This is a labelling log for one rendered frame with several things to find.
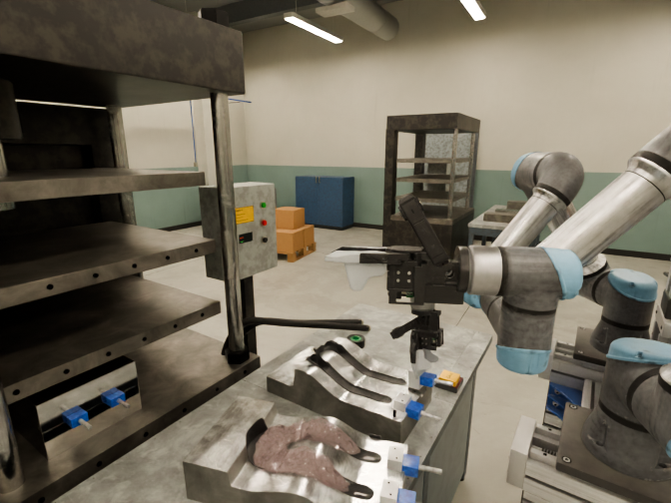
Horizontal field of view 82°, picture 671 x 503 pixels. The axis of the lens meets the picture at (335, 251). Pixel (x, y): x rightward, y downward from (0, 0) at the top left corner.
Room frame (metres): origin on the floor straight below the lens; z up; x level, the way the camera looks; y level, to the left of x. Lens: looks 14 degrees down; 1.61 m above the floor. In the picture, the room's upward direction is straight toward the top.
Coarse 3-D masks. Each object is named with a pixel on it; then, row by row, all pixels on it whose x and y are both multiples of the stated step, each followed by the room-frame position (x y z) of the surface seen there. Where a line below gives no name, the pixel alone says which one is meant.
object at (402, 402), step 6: (396, 396) 0.98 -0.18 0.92; (402, 396) 0.98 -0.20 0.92; (408, 396) 0.98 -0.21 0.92; (396, 402) 0.96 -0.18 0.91; (402, 402) 0.96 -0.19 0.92; (408, 402) 0.97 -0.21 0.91; (414, 402) 0.97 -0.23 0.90; (396, 408) 0.96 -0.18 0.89; (402, 408) 0.95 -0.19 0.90; (408, 408) 0.95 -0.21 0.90; (414, 408) 0.95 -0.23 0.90; (420, 408) 0.95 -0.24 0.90; (408, 414) 0.95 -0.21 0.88; (414, 414) 0.94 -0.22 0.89; (420, 414) 0.94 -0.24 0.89; (426, 414) 0.93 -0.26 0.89; (438, 420) 0.92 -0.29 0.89
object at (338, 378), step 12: (324, 348) 1.22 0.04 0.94; (336, 348) 1.25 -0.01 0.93; (312, 360) 1.13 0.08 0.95; (324, 360) 1.15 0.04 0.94; (348, 360) 1.20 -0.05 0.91; (336, 372) 1.12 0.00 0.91; (360, 372) 1.16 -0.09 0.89; (372, 372) 1.17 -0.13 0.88; (348, 384) 1.09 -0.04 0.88; (372, 396) 1.04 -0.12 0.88; (384, 396) 1.03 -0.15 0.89
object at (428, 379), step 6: (408, 372) 1.06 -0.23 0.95; (420, 372) 1.06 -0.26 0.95; (426, 372) 1.07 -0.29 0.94; (408, 378) 1.06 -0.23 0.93; (414, 378) 1.05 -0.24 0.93; (420, 378) 1.04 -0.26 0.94; (426, 378) 1.04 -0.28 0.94; (432, 378) 1.03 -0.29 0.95; (408, 384) 1.06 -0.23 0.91; (414, 384) 1.05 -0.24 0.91; (420, 384) 1.04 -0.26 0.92; (426, 384) 1.03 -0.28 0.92; (432, 384) 1.03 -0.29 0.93; (444, 384) 1.02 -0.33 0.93; (450, 384) 1.01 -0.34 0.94
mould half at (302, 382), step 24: (336, 360) 1.17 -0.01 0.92; (360, 360) 1.21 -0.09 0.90; (288, 384) 1.13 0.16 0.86; (312, 384) 1.07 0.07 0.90; (336, 384) 1.07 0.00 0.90; (360, 384) 1.09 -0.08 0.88; (384, 384) 1.09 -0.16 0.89; (312, 408) 1.07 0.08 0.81; (336, 408) 1.02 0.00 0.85; (360, 408) 0.98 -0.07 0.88; (384, 408) 0.97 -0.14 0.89; (384, 432) 0.93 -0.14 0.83; (408, 432) 0.96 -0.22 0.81
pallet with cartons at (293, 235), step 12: (276, 216) 5.97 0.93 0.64; (288, 216) 5.88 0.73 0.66; (300, 216) 6.03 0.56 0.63; (288, 228) 5.88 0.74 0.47; (300, 228) 6.00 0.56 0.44; (312, 228) 6.20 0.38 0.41; (288, 240) 5.62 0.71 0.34; (300, 240) 5.81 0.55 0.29; (312, 240) 6.19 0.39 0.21; (288, 252) 5.59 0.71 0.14; (300, 252) 5.91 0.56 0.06
